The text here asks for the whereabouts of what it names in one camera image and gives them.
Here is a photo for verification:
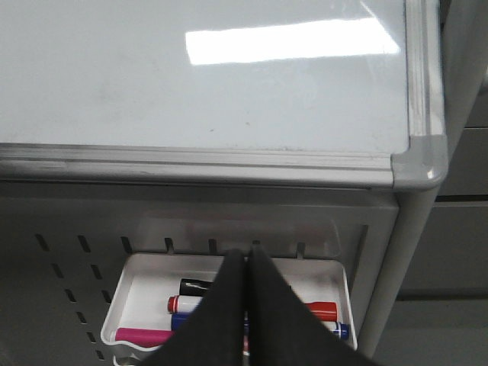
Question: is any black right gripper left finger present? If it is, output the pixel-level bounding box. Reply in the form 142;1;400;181
143;249;244;365

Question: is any grey stand post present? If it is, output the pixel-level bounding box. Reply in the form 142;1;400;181
358;1;487;357

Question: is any red capped marker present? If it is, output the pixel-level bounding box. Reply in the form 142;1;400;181
167;295;339;322

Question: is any white plastic marker tray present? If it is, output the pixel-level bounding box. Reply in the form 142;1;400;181
101;253;358;365

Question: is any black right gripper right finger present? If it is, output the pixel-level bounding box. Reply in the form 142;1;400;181
246;246;375;365

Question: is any blue capped marker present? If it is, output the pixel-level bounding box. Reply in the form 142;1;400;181
171;313;350;340

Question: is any pink marker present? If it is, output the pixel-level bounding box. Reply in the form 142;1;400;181
104;327;177;348

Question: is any black marker in tray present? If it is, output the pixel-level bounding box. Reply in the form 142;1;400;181
178;278;213;297

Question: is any white whiteboard with aluminium frame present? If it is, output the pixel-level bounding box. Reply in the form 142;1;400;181
1;1;448;191

